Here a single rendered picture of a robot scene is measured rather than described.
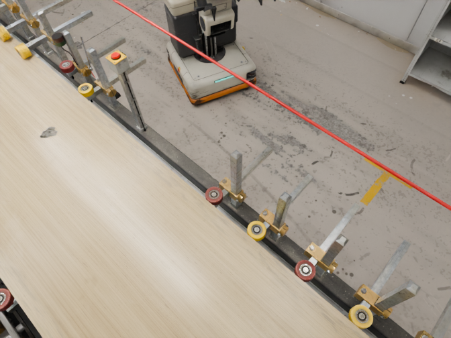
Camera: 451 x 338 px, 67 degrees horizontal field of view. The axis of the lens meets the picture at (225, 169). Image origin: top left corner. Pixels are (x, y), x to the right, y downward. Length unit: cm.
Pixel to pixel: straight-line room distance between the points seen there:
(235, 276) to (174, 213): 38
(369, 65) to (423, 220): 160
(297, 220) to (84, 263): 150
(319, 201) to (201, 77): 138
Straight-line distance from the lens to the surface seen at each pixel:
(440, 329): 161
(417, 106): 342
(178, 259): 143
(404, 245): 166
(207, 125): 292
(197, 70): 298
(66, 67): 227
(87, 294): 149
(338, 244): 128
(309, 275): 142
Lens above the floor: 225
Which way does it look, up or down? 58 degrees down
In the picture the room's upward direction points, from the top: 3 degrees counter-clockwise
